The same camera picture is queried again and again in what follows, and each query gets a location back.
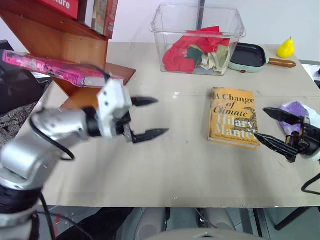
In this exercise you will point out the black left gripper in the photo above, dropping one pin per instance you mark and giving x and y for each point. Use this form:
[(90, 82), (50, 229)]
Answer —
[(125, 126)]

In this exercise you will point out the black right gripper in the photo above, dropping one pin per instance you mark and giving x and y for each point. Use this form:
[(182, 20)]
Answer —
[(308, 138)]

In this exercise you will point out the pink book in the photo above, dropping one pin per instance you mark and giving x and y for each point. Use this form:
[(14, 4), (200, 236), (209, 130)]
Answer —
[(55, 68)]

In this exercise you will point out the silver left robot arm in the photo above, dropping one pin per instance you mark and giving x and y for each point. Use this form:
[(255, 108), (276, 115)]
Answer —
[(57, 122)]

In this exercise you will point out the yellow book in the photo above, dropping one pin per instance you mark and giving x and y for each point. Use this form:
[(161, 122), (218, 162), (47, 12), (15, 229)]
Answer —
[(231, 117)]

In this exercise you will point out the dark red book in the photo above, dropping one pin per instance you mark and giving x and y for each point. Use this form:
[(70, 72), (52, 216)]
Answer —
[(111, 18)]

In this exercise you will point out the dark olive book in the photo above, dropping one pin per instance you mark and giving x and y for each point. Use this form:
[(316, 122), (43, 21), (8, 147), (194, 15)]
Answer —
[(99, 15)]

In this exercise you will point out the wooden bookshelf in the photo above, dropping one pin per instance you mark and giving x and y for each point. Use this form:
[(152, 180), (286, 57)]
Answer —
[(57, 40)]

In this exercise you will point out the red book with white lettering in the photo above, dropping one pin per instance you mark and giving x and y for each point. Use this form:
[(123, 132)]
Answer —
[(58, 6)]

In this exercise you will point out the purple cloth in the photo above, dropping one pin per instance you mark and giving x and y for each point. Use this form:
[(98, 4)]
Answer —
[(295, 107)]

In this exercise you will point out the red cloth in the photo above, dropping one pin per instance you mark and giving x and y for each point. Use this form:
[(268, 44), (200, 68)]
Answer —
[(177, 58)]

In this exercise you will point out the dark green cloth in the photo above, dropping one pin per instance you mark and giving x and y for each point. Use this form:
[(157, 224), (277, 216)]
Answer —
[(195, 51)]

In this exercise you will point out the mint green electric pan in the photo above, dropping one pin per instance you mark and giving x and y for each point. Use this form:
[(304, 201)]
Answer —
[(247, 56)]

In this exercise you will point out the yellow toy pear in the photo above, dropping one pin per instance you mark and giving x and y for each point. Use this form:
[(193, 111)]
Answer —
[(285, 49)]

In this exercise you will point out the black table leg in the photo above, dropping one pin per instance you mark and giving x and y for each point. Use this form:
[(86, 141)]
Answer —
[(292, 218)]

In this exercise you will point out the beige cloth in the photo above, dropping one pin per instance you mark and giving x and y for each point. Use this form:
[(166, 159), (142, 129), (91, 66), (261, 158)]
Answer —
[(220, 58)]

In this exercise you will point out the grey rounded shape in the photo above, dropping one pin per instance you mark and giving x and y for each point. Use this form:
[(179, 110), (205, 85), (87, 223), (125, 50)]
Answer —
[(150, 223), (220, 221)]

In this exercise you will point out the clear plastic bin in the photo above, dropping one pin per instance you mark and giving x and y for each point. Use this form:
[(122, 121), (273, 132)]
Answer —
[(200, 22)]

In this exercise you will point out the black rounded shape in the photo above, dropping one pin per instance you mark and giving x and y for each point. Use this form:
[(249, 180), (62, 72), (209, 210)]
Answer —
[(100, 225)]

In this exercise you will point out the grey patterned fabric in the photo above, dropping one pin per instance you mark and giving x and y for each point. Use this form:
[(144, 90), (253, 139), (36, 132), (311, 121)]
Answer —
[(12, 122)]

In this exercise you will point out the black chair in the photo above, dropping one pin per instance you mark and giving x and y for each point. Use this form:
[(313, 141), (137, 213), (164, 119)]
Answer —
[(15, 85)]

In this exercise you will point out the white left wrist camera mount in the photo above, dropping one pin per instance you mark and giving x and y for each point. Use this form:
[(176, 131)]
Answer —
[(112, 100)]

